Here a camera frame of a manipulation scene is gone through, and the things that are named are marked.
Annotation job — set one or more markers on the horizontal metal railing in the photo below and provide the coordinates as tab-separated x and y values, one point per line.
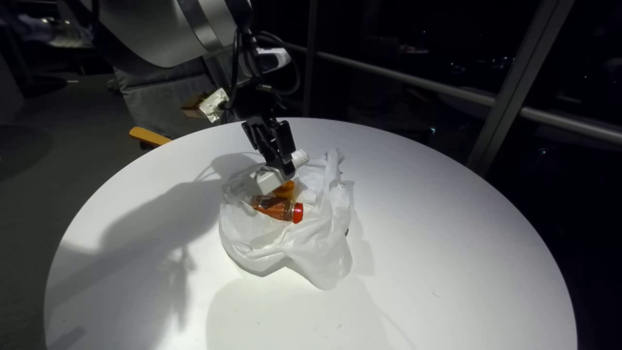
415	79

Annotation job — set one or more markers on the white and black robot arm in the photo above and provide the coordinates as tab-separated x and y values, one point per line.
162	30

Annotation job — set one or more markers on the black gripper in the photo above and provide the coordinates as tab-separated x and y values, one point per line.
263	129

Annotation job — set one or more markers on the dark thin window post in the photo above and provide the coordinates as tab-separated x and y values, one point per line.
312	51

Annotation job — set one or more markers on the white plastic bag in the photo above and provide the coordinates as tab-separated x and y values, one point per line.
292	250

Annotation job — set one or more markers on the grey armchair with wooden armrests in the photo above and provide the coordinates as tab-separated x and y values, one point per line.
152	108

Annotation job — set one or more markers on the clear bottle with orange cap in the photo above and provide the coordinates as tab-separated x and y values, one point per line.
282	209

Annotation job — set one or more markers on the light grey window post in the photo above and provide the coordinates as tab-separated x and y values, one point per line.
518	84

